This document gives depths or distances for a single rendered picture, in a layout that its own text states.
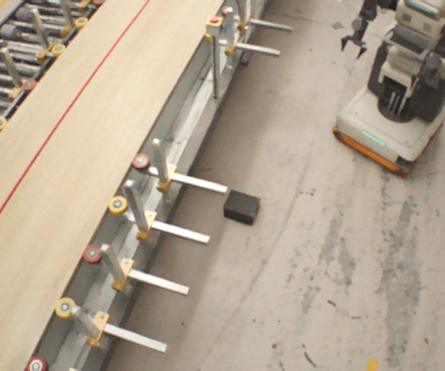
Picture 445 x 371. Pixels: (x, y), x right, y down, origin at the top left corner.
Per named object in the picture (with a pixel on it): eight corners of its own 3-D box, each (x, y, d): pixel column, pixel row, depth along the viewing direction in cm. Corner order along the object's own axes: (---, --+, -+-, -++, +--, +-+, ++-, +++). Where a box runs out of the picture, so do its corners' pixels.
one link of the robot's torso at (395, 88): (395, 76, 294) (404, 47, 274) (432, 96, 284) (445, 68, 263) (376, 97, 283) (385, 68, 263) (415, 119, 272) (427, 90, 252)
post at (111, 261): (134, 293, 205) (110, 245, 165) (131, 300, 203) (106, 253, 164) (127, 291, 206) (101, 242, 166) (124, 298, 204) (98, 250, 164)
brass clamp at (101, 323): (113, 319, 182) (110, 314, 178) (99, 349, 175) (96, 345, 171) (100, 314, 183) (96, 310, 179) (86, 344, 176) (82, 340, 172)
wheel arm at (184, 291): (190, 291, 189) (189, 286, 185) (187, 298, 187) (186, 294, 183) (96, 260, 197) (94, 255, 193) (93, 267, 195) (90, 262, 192)
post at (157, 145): (173, 201, 229) (162, 139, 190) (170, 207, 228) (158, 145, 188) (167, 200, 230) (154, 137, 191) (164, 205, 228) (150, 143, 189)
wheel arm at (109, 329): (168, 346, 176) (167, 344, 172) (165, 355, 174) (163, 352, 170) (71, 312, 184) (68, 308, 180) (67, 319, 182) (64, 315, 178)
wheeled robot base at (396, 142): (373, 87, 362) (380, 64, 341) (441, 126, 338) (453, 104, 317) (328, 135, 333) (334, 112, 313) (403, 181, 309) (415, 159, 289)
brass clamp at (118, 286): (137, 266, 195) (134, 261, 191) (124, 293, 188) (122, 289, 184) (124, 261, 197) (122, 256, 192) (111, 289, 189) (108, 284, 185)
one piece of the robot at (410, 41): (387, 46, 262) (395, 16, 244) (428, 67, 251) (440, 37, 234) (374, 58, 255) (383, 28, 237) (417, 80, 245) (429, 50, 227)
